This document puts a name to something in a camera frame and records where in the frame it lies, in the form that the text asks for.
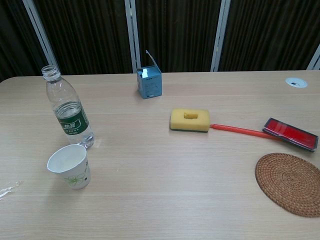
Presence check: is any clear plastic water bottle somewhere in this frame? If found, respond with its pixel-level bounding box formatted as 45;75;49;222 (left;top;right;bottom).
41;64;96;148

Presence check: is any white paper cup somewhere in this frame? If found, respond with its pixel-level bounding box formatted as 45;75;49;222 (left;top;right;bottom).
46;144;91;190

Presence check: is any yellow sponge with hole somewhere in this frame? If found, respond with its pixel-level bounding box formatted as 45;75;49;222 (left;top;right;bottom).
169;107;211;133

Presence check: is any open blue cardboard box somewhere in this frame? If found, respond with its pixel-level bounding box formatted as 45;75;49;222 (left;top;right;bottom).
136;49;163;100

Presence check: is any red pen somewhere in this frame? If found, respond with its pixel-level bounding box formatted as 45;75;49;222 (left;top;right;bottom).
209;123;282;141

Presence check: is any red ink pad case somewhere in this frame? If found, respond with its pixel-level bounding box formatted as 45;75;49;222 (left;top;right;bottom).
261;116;320;153

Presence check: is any round woven rattan coaster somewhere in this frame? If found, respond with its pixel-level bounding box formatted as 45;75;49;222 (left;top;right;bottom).
254;152;320;218

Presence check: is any grey metal partition post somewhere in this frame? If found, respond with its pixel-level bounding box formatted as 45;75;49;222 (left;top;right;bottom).
22;0;62;76
306;44;320;71
210;0;231;73
124;0;141;74

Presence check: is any white table cable grommet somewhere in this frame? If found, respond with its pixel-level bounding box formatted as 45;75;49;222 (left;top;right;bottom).
285;77;309;89

